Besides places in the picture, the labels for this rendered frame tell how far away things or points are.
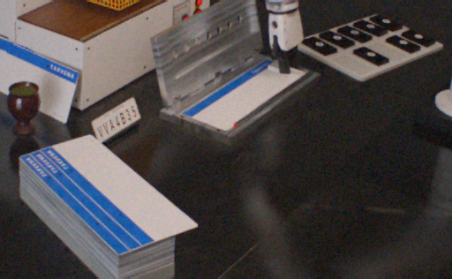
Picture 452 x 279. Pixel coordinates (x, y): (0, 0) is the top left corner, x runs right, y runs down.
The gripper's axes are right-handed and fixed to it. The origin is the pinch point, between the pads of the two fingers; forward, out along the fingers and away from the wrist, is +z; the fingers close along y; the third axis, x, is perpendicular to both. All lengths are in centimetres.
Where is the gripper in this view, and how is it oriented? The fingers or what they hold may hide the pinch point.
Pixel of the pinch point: (288, 64)
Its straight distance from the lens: 276.5
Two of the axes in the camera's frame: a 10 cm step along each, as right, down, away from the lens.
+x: -8.3, -1.4, 5.4
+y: 5.4, -3.8, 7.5
